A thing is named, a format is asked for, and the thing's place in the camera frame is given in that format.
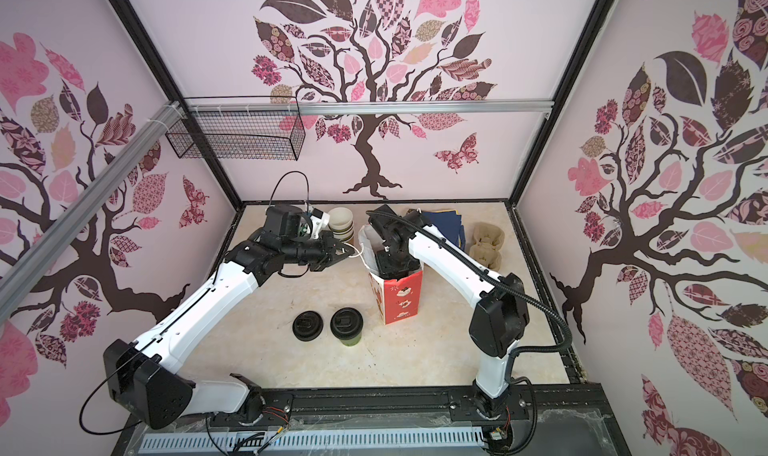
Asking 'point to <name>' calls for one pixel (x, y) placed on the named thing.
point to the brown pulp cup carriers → (487, 244)
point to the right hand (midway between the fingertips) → (393, 266)
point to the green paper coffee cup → (351, 342)
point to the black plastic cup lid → (346, 323)
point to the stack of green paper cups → (341, 223)
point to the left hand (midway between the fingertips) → (354, 255)
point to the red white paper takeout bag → (396, 299)
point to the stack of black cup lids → (307, 326)
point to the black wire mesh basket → (244, 135)
